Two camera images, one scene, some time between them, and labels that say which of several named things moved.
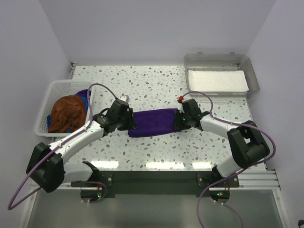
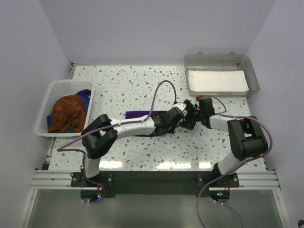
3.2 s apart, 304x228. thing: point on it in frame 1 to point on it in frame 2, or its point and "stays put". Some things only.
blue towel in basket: x=48 y=118 stays put
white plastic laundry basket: x=57 y=89 stays put
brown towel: x=68 y=111 stays put
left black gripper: x=131 y=124 to x=172 y=129
